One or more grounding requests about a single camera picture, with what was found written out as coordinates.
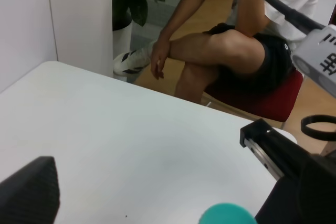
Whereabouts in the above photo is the clear graduated test tube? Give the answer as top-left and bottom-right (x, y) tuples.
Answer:
(198, 203), (257, 224)

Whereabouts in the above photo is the seated person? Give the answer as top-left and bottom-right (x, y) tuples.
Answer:
(113, 0), (318, 103)

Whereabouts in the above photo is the black camera cable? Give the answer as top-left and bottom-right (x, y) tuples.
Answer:
(246, 0), (325, 37)

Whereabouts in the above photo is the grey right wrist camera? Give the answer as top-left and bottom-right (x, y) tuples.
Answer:
(292, 25), (335, 97)

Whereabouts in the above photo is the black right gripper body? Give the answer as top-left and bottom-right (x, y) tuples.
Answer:
(240, 119), (335, 223)

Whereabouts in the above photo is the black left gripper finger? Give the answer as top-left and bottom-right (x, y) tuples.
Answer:
(1, 156), (60, 223)

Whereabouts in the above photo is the red chair seat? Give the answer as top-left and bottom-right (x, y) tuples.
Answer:
(205, 70), (303, 123)

